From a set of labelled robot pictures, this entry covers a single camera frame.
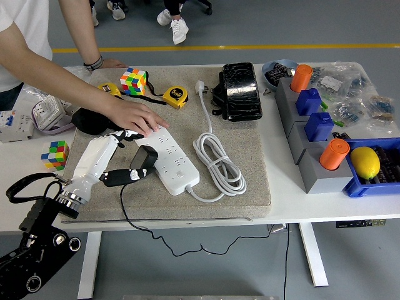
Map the person's right hand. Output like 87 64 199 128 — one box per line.
106 98 171 138

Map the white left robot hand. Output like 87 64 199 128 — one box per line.
69 129 148 197

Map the person's left hand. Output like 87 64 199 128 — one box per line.
93 58 129 70

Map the small yellow tape measure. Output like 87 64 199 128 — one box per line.
97 82 122 97

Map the black cloth pouch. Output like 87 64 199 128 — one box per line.
71 107 126 136

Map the thin black plug cord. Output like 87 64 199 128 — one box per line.
119 182 273 257

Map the white power strip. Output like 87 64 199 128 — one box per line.
134 126 201 197

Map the striped wristband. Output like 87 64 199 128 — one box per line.
82 55 104 72

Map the large colourful puzzle cube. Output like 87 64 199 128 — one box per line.
119 67 148 96

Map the small colourful puzzle cube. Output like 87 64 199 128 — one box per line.
40 140 70 171

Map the yellow tape measure 5m print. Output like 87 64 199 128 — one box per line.
162 86 189 109

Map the purple flat ribbon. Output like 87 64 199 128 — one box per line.
31 101 76 136

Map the white circuit breaker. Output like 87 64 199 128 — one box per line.
0 109 34 144

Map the clear bag of metal parts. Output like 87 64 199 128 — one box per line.
23 66 91 98

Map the person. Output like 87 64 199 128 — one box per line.
0 0 53 110

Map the glossy black case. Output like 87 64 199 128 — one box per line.
221 61 263 122

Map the grey-brown mat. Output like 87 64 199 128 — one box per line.
61 66 272 224

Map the white table leg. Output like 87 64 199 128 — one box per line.
77 231 103 300
298 223 329 288

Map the light blue bowl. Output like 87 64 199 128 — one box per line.
261 59 299 93

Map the black electronic modules pile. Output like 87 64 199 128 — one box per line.
265 62 296 87

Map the grey holder block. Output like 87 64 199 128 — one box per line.
274 77 313 110
286 120 336 166
297 146 358 196
279 93 324 139

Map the orange cylinder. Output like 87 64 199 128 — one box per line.
319 139 351 172
290 64 314 93

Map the blue block with knob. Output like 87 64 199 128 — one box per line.
304 111 334 143
295 87 323 117

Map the clear bag with white card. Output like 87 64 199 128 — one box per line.
311 61 374 98

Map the clear bag of blue resistors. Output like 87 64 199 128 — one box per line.
331 93 371 128

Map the yellow lemon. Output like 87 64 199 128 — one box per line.
349 147 381 181

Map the blue plastic bin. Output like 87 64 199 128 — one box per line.
342 137 400 199

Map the clear bag of mixed resistors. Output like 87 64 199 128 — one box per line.
365 89 400 136

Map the black table control panel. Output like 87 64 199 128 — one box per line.
336 219 388 229

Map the dark brown modules row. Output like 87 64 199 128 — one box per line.
362 146 400 185

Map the black tape measure strap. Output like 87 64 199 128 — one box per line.
145 71 165 98
120 93 168 108

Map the white wall socket panel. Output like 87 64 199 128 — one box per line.
59 99 79 116
31 95 65 131

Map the white power strip cord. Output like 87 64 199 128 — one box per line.
186 79 248 204

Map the black hanging cable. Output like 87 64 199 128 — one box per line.
282 232 291 300

